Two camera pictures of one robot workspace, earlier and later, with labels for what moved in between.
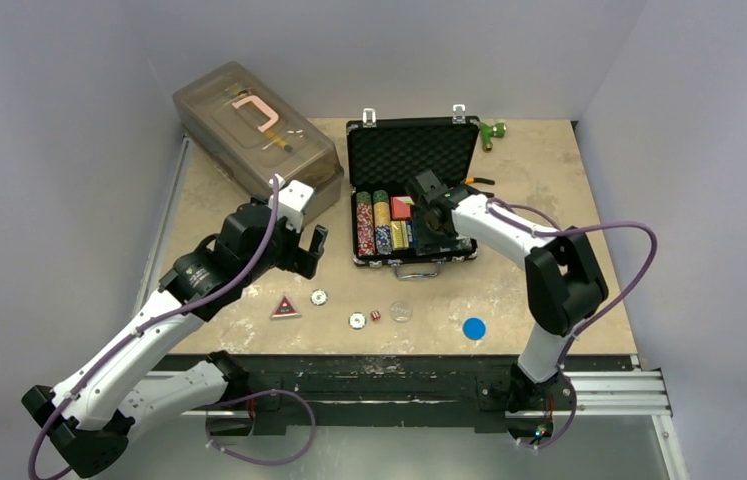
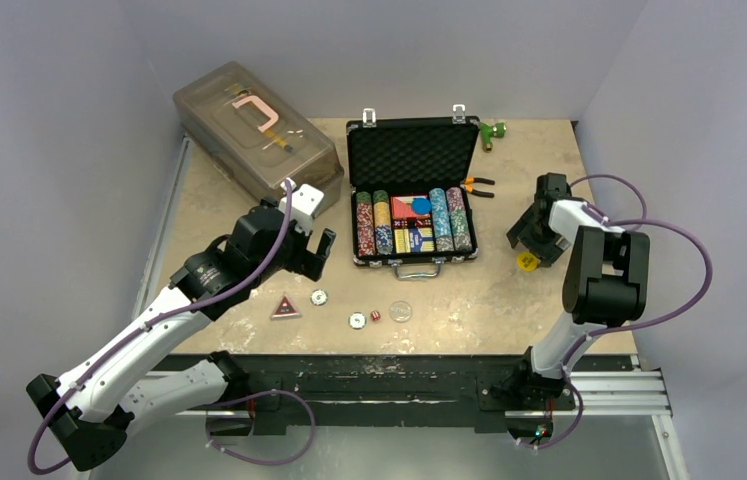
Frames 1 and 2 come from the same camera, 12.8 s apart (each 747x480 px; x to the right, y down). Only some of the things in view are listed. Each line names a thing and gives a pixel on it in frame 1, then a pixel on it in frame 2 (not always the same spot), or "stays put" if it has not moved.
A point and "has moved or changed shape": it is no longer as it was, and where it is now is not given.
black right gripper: (426, 221) to (533, 232)
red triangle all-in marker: (285, 309) stays put
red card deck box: (401, 207) stays put
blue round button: (474, 328) has moved or changed shape
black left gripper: (300, 260) stays put
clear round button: (401, 311) stays put
